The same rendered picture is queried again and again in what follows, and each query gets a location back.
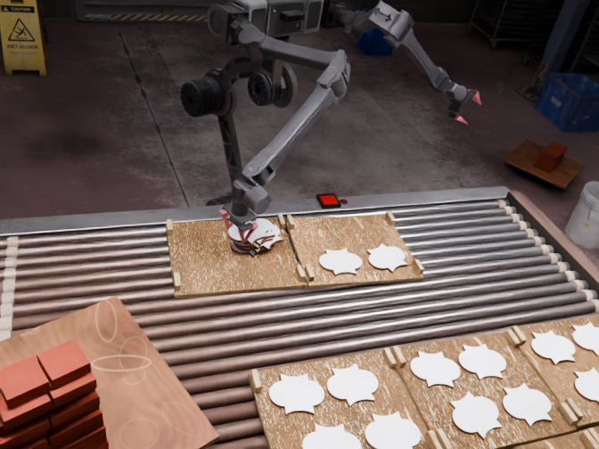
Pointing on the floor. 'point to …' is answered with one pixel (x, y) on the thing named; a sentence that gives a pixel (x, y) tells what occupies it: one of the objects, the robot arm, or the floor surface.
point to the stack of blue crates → (373, 42)
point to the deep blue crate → (570, 102)
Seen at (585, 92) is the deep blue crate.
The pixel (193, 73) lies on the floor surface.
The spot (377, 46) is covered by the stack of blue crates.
